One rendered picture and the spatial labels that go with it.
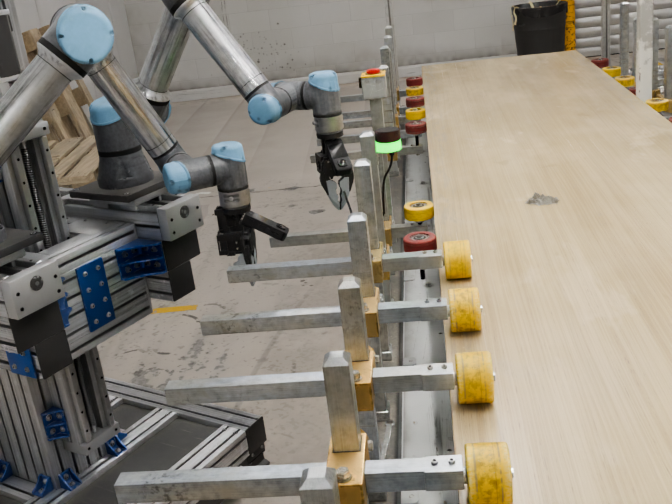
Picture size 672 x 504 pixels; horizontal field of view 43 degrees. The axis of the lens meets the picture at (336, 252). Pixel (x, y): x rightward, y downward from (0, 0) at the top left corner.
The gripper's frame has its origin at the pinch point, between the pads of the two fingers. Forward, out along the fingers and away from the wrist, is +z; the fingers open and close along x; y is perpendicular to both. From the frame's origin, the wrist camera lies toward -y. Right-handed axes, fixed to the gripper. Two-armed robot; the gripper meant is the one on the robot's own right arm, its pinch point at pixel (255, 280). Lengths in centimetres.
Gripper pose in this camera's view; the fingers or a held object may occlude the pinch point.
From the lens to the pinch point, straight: 213.2
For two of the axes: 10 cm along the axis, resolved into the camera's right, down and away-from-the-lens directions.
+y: -9.9, 0.7, 1.1
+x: -0.8, 3.6, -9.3
